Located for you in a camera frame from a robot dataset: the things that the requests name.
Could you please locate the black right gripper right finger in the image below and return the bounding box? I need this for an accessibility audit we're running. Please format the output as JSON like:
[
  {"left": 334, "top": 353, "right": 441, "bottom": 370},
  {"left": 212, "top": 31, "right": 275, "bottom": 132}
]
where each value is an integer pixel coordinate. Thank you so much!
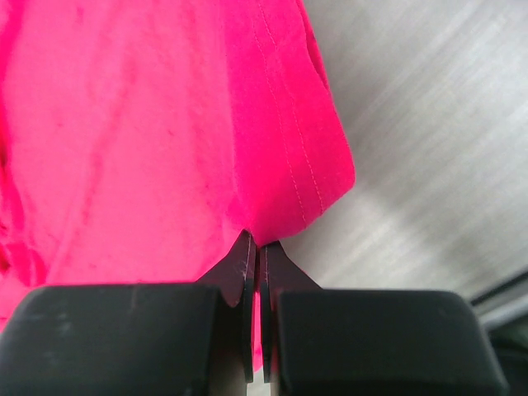
[{"left": 259, "top": 243, "right": 508, "bottom": 395}]

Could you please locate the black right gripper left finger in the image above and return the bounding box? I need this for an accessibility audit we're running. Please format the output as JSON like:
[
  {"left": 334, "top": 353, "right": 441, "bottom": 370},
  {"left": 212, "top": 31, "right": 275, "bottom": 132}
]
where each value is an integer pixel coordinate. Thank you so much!
[{"left": 1, "top": 232, "right": 257, "bottom": 395}]

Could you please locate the pink t shirt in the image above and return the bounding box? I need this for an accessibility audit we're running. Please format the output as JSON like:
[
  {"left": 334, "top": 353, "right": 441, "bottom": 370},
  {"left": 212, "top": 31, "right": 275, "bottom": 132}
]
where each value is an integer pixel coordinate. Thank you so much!
[{"left": 0, "top": 0, "right": 356, "bottom": 375}]

